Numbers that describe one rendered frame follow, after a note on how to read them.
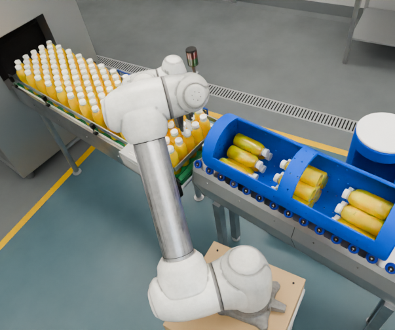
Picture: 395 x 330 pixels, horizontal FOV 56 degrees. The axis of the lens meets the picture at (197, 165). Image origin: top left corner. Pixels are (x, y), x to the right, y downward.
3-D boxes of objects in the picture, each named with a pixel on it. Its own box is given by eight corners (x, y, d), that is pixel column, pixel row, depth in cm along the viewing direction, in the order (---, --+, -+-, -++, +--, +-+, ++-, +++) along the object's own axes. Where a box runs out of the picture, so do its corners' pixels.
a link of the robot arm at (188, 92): (200, 64, 118) (159, 74, 117) (210, 68, 101) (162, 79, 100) (209, 104, 123) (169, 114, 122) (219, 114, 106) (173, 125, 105)
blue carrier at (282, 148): (378, 274, 144) (402, 234, 123) (203, 177, 186) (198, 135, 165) (404, 224, 158) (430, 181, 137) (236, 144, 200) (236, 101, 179)
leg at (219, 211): (225, 257, 259) (219, 208, 212) (219, 253, 262) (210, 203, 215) (230, 251, 262) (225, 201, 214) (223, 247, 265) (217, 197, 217)
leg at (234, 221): (236, 243, 266) (232, 192, 218) (230, 239, 268) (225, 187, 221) (241, 237, 268) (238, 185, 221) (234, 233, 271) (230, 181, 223)
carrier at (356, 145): (324, 208, 258) (334, 245, 240) (348, 115, 192) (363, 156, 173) (367, 205, 255) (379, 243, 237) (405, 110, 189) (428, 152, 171)
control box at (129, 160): (151, 181, 183) (146, 168, 175) (124, 164, 192) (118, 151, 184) (164, 168, 187) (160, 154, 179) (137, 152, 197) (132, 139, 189)
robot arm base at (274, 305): (278, 337, 121) (278, 330, 117) (215, 313, 129) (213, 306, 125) (291, 287, 132) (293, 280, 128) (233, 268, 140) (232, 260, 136)
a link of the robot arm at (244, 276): (279, 307, 122) (281, 274, 106) (226, 321, 121) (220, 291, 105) (262, 264, 133) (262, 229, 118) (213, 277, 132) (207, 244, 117)
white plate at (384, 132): (350, 114, 191) (349, 116, 191) (365, 154, 173) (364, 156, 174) (406, 109, 188) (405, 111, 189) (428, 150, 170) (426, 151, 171)
